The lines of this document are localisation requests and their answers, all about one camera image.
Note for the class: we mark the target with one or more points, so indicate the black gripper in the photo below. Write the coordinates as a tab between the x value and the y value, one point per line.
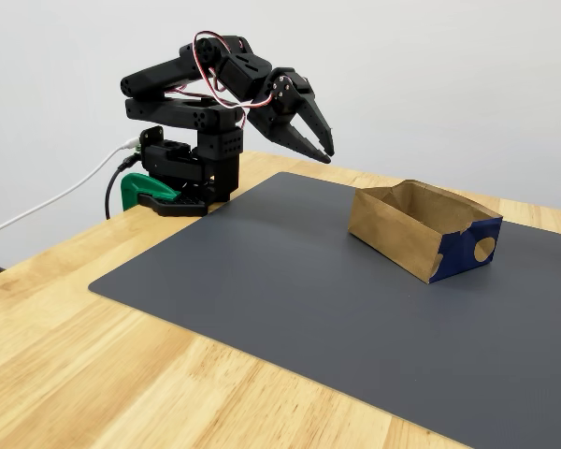
294	108

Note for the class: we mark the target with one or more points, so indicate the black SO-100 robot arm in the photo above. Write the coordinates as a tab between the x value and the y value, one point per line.
168	75

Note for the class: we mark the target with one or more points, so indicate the brown paper box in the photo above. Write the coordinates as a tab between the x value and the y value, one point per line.
392	234

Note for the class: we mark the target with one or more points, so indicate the green table clamp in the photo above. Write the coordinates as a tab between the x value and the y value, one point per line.
135	187

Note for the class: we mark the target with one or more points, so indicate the dark grey mat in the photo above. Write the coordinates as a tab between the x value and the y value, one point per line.
285	318

